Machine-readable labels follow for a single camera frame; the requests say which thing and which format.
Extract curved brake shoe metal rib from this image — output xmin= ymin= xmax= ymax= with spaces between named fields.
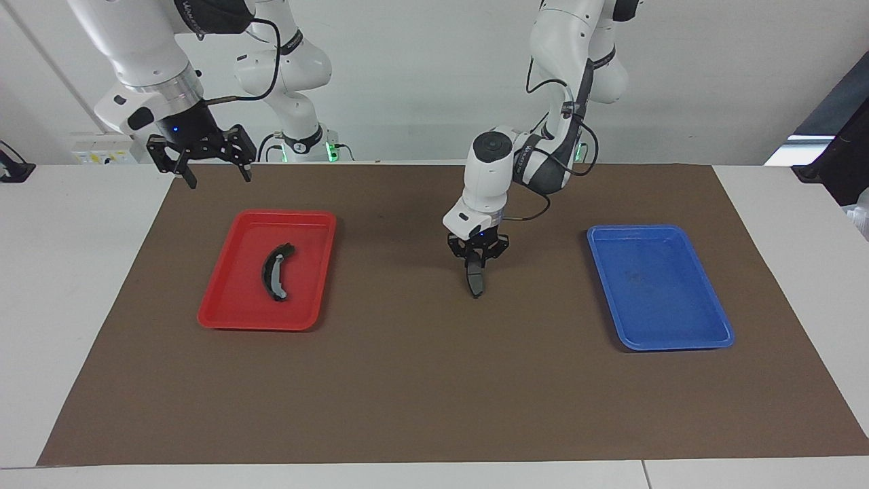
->
xmin=261 ymin=242 xmax=296 ymax=302

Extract white power strip yellow labels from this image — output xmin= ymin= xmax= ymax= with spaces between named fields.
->
xmin=71 ymin=132 xmax=136 ymax=165

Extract brown table mat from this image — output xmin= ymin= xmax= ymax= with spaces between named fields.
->
xmin=37 ymin=163 xmax=869 ymax=467

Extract red plastic tray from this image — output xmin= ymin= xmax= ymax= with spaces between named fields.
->
xmin=197 ymin=209 xmax=337 ymax=332

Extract blue plastic tray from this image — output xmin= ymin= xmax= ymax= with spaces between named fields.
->
xmin=587 ymin=224 xmax=735 ymax=352

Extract white translucent object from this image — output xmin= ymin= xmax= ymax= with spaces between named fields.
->
xmin=844 ymin=189 xmax=869 ymax=242

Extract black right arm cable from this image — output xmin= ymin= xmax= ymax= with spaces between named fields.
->
xmin=197 ymin=17 xmax=282 ymax=107

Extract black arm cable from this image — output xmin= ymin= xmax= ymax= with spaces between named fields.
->
xmin=499 ymin=58 xmax=599 ymax=221
xmin=197 ymin=17 xmax=282 ymax=107

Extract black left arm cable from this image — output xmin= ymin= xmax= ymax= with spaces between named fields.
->
xmin=499 ymin=58 xmax=599 ymax=221

